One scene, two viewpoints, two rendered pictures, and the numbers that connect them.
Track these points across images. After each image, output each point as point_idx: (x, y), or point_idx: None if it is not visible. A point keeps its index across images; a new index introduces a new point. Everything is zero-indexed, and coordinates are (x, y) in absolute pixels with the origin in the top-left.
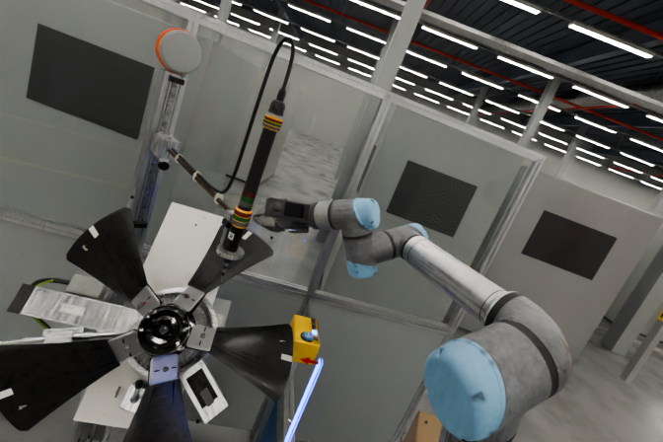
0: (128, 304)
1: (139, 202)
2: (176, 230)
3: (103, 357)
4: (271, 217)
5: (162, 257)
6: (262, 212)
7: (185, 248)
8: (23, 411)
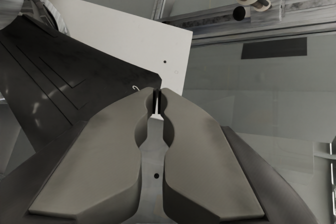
0: None
1: (188, 20)
2: (154, 38)
3: None
4: (128, 177)
5: (117, 26)
6: (173, 116)
7: (130, 52)
8: None
